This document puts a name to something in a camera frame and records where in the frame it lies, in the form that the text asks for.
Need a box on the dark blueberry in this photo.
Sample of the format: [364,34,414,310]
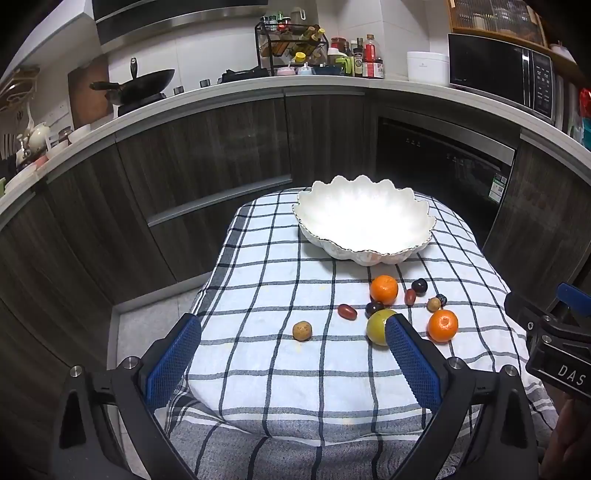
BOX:
[436,294,448,308]

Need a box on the white checked tablecloth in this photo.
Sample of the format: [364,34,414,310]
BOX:
[166,189,528,479]

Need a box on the black spice rack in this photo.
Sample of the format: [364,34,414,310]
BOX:
[254,20,329,76]

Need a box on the person right hand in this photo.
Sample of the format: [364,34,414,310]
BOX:
[540,398,590,479]

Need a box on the built-in black dishwasher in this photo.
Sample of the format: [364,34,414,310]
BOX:
[377,110,515,247]

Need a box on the yellow cap bottle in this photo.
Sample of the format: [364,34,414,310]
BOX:
[291,51,307,70]

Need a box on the black wok pan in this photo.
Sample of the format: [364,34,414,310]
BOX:
[89,57,175,106]

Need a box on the black microwave oven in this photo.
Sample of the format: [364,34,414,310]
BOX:
[448,33,554,122]

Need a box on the wooden cutting board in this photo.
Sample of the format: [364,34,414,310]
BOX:
[68,55,113,129]

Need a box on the white teapot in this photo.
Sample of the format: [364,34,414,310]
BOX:
[28,122,50,153]

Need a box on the dark plum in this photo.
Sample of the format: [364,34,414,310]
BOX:
[365,301,385,319]
[412,278,428,296]

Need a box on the red grape tomato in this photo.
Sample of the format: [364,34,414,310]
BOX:
[405,289,417,307]
[338,304,358,321]

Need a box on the red sauce bottle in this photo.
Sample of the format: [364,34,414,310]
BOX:
[363,34,385,79]

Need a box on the white rice cooker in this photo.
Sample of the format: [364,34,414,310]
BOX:
[407,51,450,86]

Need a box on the brown longan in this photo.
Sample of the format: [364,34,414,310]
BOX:
[293,321,312,342]
[427,297,441,313]

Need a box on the green energy label sticker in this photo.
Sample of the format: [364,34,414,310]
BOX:
[489,173,508,204]

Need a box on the orange mandarin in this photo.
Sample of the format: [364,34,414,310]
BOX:
[370,275,399,305]
[427,309,459,343]

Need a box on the dark soy sauce bottle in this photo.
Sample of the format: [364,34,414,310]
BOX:
[353,37,363,77]

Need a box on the green apple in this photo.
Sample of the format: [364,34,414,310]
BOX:
[366,309,396,347]

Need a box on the white scalloped ceramic bowl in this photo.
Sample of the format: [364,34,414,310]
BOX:
[293,175,436,267]

